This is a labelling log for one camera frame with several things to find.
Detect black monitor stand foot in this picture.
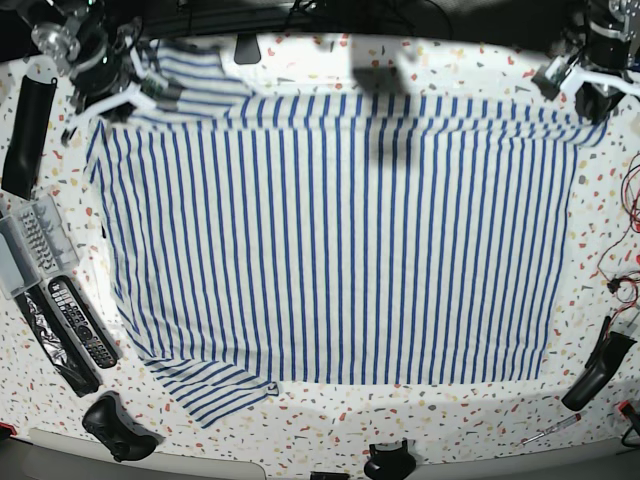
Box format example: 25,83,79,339
234,33,262,65

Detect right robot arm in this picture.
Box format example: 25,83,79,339
14,1,181,145

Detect red object at edge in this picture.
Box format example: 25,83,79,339
0,423,16,440

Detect black game controller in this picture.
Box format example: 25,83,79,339
82,394,158,463

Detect black tv remote control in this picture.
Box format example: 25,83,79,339
47,275,119,369

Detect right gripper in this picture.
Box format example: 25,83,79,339
62,47,183,145

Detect clear plastic screw box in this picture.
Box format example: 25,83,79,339
1,194,79,300

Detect red and black wires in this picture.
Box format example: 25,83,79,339
597,152,640,316

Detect small screwdriver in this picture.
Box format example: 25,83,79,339
520,412,583,445

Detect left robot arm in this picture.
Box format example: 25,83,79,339
533,1,639,124

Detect black foil pouch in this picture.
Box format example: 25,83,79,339
15,286,101,397

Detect black handle tool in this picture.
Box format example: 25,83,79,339
562,316,636,412

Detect blue white striped t-shirt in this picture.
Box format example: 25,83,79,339
87,40,606,427

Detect black curved tube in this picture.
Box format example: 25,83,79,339
1,76,57,200

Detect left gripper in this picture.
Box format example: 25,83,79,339
532,56,639,125

